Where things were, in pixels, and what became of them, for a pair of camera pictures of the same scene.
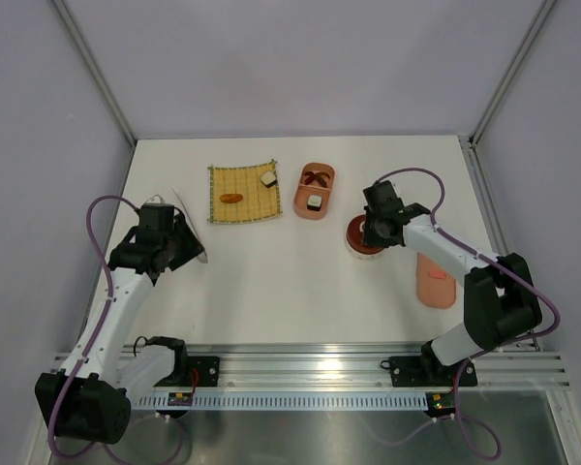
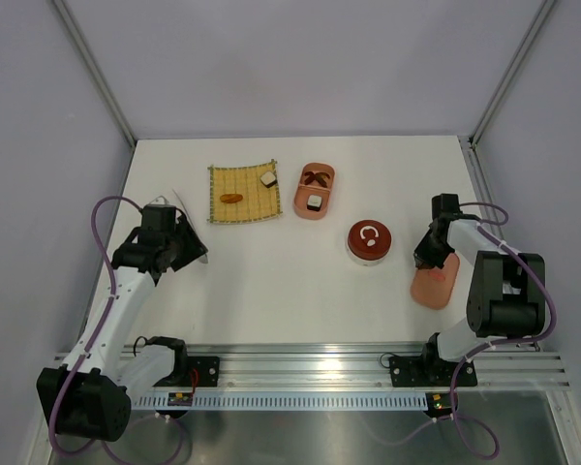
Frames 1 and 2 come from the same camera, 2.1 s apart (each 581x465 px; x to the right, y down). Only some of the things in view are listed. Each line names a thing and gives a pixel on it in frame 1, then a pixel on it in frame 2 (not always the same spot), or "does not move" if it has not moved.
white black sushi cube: (314, 202) does not move
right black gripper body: (373, 235) to (431, 252)
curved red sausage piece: (319, 176) does not move
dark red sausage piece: (311, 177) does not move
